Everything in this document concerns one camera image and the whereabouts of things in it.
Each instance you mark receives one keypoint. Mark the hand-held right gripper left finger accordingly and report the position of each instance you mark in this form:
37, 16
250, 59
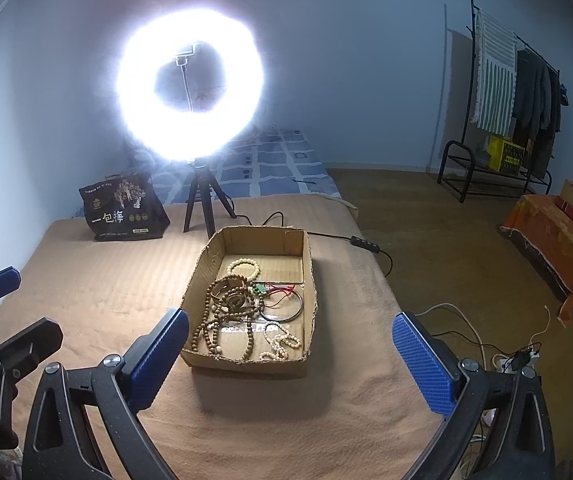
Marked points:
159, 355

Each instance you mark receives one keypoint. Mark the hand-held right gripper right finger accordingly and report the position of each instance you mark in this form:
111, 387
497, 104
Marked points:
424, 360

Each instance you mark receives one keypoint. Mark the cardboard box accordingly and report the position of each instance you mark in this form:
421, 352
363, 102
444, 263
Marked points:
246, 365

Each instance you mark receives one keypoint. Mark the white power strip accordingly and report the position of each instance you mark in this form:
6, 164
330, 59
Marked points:
511, 362

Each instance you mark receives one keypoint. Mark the gold wristwatch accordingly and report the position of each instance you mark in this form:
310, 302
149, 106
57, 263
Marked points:
234, 292

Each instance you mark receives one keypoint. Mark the silver bangle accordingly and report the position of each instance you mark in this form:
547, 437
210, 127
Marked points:
296, 312

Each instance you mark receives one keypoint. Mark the black printed snack bag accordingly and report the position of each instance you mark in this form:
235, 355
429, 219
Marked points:
124, 207

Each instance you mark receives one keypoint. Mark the orange covered bench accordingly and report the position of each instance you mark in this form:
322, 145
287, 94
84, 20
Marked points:
551, 235

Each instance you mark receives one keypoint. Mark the black clothes rack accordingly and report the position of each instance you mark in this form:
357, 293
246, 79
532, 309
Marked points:
454, 165

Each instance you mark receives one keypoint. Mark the yellow crate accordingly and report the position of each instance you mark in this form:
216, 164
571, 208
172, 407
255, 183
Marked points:
506, 155

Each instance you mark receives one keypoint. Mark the blue patterned bed sheet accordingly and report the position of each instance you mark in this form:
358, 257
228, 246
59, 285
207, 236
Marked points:
276, 165

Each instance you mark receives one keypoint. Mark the dark hanging clothes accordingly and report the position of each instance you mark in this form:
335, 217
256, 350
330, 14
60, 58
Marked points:
534, 95

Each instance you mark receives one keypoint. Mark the striped towel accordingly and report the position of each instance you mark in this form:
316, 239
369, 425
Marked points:
494, 70

